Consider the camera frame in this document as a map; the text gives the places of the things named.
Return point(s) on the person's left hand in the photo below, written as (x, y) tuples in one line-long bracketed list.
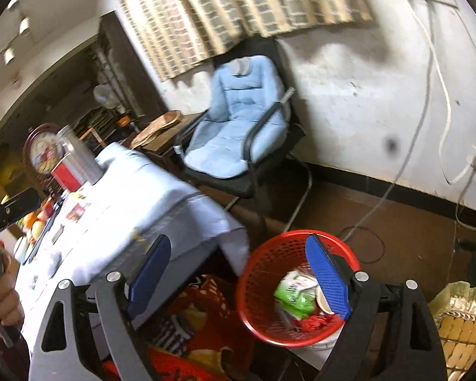
[(10, 301)]

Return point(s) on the white ceiling spot lamp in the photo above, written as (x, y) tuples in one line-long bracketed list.
[(8, 53), (12, 4), (23, 26)]

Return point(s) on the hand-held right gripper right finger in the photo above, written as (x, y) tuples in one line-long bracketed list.
[(329, 281)]

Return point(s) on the blue cushioned office chair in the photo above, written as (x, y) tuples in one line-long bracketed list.
[(238, 127)]

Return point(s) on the yellow frilled seat cushion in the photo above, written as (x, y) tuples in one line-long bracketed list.
[(460, 333)]

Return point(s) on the dark wooden cabinet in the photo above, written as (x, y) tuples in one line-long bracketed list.
[(123, 67)]

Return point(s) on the white electric fan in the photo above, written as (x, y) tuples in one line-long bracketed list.
[(104, 96)]

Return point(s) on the beige checked curtain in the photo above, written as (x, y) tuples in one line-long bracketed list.
[(230, 12)]

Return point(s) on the stainless steel bottle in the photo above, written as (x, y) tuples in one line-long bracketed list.
[(79, 154)]

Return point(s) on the light blue checked tablecloth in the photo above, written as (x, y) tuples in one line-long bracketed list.
[(142, 198)]

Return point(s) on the blue oval plate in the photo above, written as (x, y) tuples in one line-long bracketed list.
[(43, 238)]

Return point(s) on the person's left forearm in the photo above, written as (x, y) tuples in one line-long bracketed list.
[(4, 361)]

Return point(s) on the small red snack packet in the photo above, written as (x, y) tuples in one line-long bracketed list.
[(76, 211)]

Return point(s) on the wooden tray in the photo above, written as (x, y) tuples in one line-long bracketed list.
[(154, 129)]

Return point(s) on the green and white packet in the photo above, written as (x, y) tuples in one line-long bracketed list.
[(295, 293)]

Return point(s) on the red plastic basket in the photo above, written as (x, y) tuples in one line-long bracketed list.
[(261, 266)]

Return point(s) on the red and white box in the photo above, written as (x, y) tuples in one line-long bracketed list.
[(67, 174)]

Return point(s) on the red apple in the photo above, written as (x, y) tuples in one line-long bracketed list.
[(44, 212)]

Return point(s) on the round embroidered table screen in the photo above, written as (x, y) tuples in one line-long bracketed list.
[(41, 154)]

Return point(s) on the white ceramic jar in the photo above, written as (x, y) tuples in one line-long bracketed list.
[(20, 249)]

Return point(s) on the red mesh net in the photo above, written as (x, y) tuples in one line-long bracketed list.
[(313, 321)]

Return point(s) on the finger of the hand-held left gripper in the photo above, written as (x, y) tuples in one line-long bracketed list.
[(14, 206)]

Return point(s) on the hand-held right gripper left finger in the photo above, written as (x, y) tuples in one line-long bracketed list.
[(150, 274)]

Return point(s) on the dark side table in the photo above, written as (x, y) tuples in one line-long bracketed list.
[(182, 135)]

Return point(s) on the orange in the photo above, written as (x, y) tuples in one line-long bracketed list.
[(29, 218)]

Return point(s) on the yellow apple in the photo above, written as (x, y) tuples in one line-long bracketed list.
[(37, 229)]

